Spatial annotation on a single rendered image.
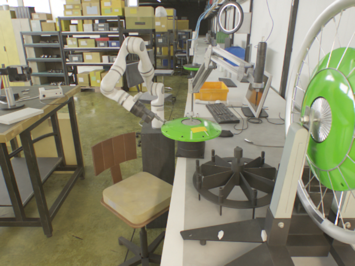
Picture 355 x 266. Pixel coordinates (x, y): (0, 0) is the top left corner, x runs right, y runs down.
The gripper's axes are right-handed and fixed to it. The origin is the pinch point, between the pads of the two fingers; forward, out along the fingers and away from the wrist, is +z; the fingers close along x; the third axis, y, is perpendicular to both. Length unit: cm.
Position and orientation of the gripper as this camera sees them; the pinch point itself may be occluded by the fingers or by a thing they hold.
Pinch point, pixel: (164, 122)
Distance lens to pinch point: 138.8
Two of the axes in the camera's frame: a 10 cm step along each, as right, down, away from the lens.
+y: -5.7, 7.2, 4.0
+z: 8.1, 5.8, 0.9
